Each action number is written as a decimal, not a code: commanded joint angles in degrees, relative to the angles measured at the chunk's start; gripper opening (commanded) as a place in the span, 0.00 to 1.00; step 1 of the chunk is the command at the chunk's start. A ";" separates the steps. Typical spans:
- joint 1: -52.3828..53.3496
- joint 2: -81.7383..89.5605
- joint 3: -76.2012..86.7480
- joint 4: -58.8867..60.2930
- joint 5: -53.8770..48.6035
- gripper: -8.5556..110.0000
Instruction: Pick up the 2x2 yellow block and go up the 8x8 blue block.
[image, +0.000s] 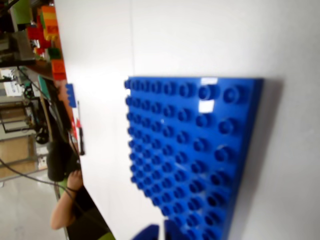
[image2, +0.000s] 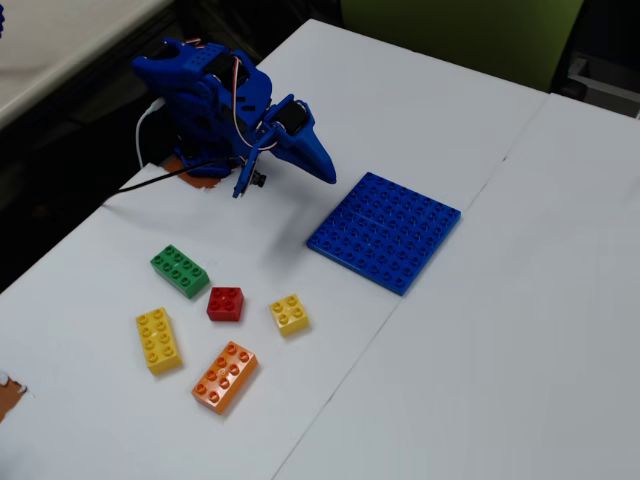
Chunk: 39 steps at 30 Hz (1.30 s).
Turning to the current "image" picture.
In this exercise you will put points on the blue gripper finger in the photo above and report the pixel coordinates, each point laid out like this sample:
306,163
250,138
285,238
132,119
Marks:
172,232
148,232

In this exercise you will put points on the person's bare forearm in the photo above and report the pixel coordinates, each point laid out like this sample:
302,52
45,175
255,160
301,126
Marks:
62,212

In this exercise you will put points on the small blue stud block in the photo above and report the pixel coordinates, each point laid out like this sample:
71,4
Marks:
71,96

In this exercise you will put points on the orange square block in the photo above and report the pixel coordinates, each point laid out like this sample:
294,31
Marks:
58,70

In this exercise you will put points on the small green block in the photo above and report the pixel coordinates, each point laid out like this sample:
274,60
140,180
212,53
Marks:
54,53

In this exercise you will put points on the orange yellow block stack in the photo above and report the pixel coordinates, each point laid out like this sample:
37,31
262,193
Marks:
50,20

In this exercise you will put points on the person's bare hand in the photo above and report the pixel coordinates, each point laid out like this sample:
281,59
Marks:
75,180

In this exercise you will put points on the blue 8x8 stud baseplate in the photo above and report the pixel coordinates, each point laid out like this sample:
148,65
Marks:
187,150

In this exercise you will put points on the black bag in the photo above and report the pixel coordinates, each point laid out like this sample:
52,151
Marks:
61,160

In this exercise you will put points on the brown cardboard box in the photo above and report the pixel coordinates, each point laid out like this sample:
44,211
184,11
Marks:
15,152

